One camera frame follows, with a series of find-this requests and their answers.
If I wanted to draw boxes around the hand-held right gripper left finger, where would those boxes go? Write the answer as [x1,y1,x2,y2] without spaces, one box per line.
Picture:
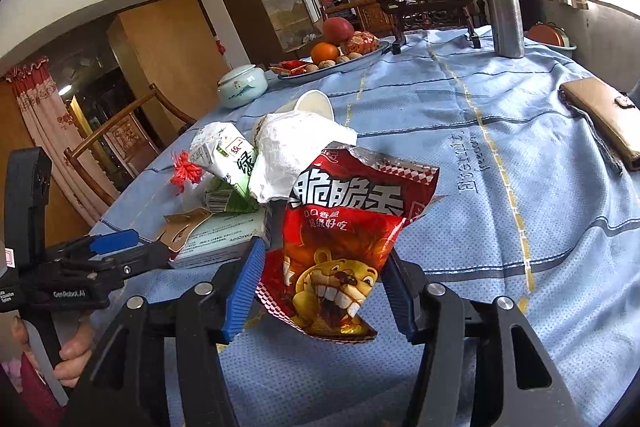
[62,238,268,427]

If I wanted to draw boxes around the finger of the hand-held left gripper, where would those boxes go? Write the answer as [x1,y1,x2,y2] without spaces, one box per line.
[60,241,173,293]
[47,228,141,264]

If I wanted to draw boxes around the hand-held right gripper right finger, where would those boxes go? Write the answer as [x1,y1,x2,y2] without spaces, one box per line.
[380,252,581,427]

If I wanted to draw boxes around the white medicine box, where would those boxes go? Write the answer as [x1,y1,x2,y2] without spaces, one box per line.
[170,207,273,270]

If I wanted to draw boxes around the red snack bag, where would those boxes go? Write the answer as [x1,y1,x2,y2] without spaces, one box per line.
[255,147,443,340]

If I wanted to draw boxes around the clear bag with red top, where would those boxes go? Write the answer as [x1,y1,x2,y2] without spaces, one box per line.
[248,112,358,202]

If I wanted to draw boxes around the person's left hand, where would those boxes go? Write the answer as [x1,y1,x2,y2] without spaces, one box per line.
[10,314,98,390]

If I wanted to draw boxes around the brown cardboard piece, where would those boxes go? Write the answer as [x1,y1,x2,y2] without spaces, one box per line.
[155,207,213,253]

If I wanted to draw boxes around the white red patterned curtain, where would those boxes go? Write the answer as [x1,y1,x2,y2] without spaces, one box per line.
[5,56,121,228]

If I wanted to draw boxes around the light blue tablecloth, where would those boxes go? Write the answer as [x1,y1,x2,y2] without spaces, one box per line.
[90,24,640,427]

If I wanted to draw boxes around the curved wooden armchair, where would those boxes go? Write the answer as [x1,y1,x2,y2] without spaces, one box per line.
[62,83,198,208]

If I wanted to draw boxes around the green white drink carton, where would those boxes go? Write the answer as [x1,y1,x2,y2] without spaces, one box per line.
[189,122,261,214]

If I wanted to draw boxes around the white ceramic lidded jar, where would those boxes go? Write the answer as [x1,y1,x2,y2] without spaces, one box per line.
[216,64,269,109]

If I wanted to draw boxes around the light wooden wardrobe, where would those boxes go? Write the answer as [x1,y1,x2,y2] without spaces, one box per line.
[106,0,236,132]

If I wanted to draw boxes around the white paper cup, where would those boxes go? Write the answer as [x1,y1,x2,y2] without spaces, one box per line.
[272,89,335,122]

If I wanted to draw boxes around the red candy packets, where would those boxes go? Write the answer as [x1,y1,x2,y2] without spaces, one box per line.
[270,61,311,76]

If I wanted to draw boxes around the pile of walnuts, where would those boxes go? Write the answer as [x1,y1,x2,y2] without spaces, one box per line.
[304,52,363,74]

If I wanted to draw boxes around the blue fruit plate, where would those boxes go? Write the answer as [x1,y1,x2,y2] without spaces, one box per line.
[277,39,391,82]

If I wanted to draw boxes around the orange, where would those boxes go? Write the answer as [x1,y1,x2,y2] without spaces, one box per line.
[311,42,342,66]

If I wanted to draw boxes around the red netted fruit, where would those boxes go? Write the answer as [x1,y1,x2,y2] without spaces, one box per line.
[345,32,381,58]

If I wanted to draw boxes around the red apple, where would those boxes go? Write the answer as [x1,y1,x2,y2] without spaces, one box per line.
[322,18,356,48]

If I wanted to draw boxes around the carved wooden chair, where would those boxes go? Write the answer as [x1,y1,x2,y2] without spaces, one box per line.
[322,0,401,36]

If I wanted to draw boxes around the steel water bottle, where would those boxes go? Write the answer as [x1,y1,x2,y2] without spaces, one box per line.
[481,0,526,58]

